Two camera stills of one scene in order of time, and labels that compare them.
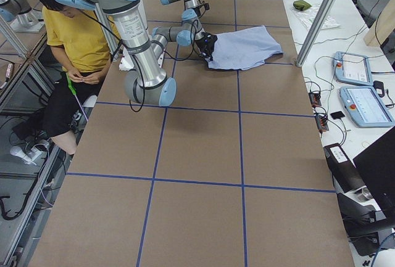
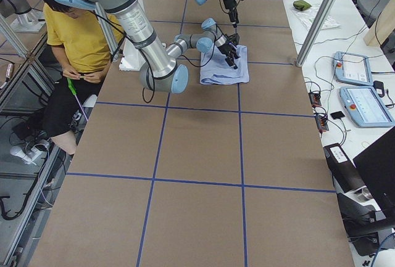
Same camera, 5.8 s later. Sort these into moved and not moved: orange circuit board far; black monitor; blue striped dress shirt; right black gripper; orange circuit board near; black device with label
Moved: blue striped dress shirt; right black gripper
Not moved: orange circuit board near; black monitor; orange circuit board far; black device with label
